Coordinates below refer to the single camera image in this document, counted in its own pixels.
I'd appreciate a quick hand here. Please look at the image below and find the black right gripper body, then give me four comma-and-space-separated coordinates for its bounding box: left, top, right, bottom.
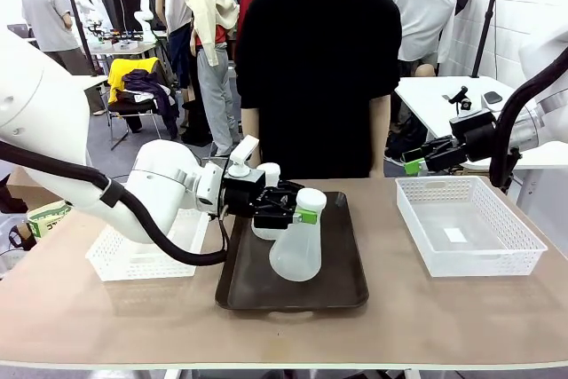
449, 111, 497, 162

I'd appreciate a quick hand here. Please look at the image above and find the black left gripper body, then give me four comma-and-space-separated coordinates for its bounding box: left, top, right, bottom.
221, 170, 279, 219

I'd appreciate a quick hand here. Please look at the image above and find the white plastic conical flask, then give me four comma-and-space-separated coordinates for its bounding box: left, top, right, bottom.
269, 187, 328, 283
251, 162, 289, 241

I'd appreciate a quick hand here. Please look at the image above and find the person left forearm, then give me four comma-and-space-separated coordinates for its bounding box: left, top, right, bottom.
368, 94, 391, 178

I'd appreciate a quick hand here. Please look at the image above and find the person right forearm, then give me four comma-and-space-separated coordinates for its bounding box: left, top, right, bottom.
241, 107, 263, 170

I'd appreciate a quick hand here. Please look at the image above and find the white side table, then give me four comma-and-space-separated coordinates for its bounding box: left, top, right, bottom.
393, 75, 568, 171

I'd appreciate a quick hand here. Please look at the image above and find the dark brown plastic tray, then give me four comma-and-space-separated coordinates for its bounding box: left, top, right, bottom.
215, 191, 370, 312

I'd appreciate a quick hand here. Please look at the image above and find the white perforated plastic basket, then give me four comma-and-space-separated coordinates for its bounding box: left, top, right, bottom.
395, 176, 549, 278
84, 208, 210, 282

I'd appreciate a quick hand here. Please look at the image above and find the person torso in black shirt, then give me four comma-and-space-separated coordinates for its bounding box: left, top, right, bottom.
234, 0, 403, 180

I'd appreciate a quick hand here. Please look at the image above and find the black tripod stand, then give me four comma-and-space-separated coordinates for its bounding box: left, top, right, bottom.
61, 0, 101, 77
470, 0, 505, 78

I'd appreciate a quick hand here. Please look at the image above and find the mannequin with white shirt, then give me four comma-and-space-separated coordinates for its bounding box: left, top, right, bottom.
385, 0, 458, 79

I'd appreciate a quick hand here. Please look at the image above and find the dark purple garment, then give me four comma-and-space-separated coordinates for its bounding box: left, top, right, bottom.
122, 68, 181, 140

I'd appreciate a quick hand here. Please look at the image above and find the yellow garment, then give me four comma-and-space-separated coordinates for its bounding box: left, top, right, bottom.
107, 57, 160, 105

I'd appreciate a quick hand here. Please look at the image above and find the mannequin with cream jacket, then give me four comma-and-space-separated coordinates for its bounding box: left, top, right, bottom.
184, 0, 241, 157

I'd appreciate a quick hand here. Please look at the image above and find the green white carton box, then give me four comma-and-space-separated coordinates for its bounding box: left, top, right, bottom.
27, 201, 73, 241

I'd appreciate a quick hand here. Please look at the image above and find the mannequin with white tank top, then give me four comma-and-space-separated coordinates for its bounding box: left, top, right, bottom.
154, 0, 199, 105

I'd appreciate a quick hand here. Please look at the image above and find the brown cardboard box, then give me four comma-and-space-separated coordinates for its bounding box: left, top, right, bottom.
6, 170, 63, 210

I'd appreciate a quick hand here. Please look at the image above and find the bystander in grey shirt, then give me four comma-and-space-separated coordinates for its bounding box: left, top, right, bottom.
20, 0, 106, 116

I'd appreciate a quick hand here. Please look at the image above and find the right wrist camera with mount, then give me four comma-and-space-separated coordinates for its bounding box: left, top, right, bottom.
442, 85, 494, 121

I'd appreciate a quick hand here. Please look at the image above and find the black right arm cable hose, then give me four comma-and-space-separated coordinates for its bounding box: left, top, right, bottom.
487, 48, 568, 189

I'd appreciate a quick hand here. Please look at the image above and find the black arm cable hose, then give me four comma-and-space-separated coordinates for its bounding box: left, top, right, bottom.
487, 48, 568, 189
0, 138, 230, 267

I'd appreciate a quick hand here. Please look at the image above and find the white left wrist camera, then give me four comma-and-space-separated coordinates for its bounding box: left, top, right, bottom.
225, 134, 261, 178

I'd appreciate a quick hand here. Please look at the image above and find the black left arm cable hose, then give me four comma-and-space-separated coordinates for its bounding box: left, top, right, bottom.
0, 138, 230, 267

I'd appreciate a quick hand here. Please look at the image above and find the metal frame chair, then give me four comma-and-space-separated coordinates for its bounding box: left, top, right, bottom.
106, 99, 163, 152

